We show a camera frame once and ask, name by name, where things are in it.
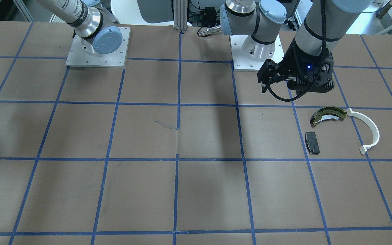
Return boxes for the white curved plastic bracket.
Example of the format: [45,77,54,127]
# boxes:
[346,108,380,154]

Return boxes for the olive brake shoe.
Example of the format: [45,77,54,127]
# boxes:
[310,106,347,127]

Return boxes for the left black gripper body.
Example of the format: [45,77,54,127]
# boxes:
[277,39,334,93]

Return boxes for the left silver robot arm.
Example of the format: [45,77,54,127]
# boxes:
[220,0,371,98]

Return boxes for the aluminium frame post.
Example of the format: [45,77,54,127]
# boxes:
[172,0,188,33]

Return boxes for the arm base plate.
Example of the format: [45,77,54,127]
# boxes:
[66,27,131,68]
[230,35,284,72]

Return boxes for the black brake pad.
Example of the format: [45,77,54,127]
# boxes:
[305,131,320,154]

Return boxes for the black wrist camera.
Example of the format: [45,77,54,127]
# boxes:
[257,59,281,93]

